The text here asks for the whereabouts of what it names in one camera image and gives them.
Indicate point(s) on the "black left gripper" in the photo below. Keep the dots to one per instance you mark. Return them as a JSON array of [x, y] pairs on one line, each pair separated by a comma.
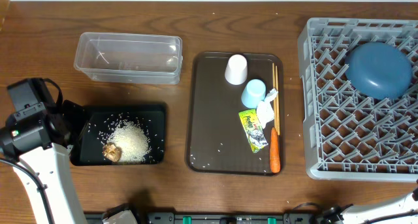
[[72, 110]]

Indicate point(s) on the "brown food scrap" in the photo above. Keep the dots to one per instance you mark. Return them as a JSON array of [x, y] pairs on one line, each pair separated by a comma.
[[112, 152]]

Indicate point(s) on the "pile of white rice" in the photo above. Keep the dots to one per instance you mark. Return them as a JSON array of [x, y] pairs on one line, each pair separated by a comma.
[[134, 136]]

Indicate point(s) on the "dark blue large bowl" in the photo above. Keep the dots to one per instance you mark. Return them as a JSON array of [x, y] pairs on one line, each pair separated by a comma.
[[379, 70]]

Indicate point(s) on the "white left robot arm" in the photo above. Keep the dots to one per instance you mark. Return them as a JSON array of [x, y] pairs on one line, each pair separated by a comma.
[[47, 179]]

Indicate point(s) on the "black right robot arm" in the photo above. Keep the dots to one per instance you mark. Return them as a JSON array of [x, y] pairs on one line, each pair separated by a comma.
[[401, 210]]

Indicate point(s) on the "grey dishwasher rack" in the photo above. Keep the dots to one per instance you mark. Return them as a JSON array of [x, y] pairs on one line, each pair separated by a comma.
[[348, 135]]

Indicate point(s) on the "black plastic tray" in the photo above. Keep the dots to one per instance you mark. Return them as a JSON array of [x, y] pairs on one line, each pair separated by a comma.
[[86, 120]]

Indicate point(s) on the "clear plastic container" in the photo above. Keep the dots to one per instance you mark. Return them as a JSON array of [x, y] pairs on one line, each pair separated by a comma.
[[129, 58]]

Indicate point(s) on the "brown serving tray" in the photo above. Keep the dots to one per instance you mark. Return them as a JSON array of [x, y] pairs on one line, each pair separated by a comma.
[[216, 140]]

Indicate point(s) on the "pink plastic cup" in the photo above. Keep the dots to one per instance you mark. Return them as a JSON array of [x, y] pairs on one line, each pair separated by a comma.
[[237, 70]]

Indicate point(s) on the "green foil snack wrapper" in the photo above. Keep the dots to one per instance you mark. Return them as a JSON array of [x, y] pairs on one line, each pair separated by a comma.
[[253, 130]]

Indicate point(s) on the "crumpled white tissue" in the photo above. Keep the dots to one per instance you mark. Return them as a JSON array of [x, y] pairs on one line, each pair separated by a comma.
[[264, 110]]

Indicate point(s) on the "left wooden chopstick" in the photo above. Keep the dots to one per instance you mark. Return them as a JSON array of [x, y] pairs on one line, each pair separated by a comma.
[[274, 76]]

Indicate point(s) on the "wooden chopstick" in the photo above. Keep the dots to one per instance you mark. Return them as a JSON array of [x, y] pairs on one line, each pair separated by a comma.
[[274, 76], [277, 80]]

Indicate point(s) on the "orange carrot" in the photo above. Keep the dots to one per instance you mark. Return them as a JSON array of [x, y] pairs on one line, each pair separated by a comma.
[[275, 164]]

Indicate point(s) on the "right wooden chopstick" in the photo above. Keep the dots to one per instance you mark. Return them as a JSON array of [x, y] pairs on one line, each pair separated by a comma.
[[277, 80]]

